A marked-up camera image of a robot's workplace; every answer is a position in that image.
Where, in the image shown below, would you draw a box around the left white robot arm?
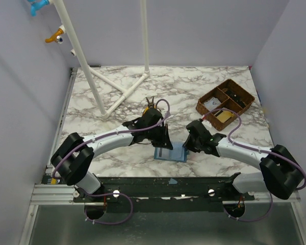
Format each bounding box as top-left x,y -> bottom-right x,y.
50,108 -> 173,202

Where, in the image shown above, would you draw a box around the blue card holder wallet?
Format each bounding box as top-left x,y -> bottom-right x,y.
154,142 -> 189,162

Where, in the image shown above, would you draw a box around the brown woven basket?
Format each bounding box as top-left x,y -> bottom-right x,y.
196,79 -> 254,131

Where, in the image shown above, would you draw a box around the purple cable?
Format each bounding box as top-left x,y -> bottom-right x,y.
201,108 -> 306,222
51,99 -> 172,226

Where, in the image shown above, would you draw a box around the yellow handled pliers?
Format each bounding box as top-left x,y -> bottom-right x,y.
142,96 -> 157,115

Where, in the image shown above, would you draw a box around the black item in basket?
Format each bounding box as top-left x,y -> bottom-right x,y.
222,88 -> 246,108

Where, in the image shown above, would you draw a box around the gold striped credit card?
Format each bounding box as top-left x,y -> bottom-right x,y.
214,109 -> 229,119

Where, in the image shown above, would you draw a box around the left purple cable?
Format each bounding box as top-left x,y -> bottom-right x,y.
51,99 -> 172,226

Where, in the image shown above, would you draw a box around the white packets in basket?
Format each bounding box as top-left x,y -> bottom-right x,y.
204,97 -> 221,111

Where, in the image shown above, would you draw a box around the gold VIP credit card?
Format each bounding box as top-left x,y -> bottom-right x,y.
217,110 -> 234,123

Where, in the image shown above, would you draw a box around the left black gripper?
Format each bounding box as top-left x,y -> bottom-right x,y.
146,124 -> 173,150

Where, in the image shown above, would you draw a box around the white striped credit card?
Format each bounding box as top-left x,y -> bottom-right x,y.
157,148 -> 169,159

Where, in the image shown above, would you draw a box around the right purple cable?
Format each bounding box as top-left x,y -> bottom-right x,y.
201,108 -> 306,222

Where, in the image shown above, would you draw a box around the aluminium extrusion rail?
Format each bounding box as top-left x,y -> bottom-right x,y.
31,184 -> 301,205

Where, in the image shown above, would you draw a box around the orange brass tap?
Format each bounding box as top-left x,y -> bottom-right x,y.
45,25 -> 65,44

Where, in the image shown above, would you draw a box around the white PVC pipe frame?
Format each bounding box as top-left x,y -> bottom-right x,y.
50,1 -> 150,119

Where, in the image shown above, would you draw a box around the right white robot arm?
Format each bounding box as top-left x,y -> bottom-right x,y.
184,119 -> 305,200

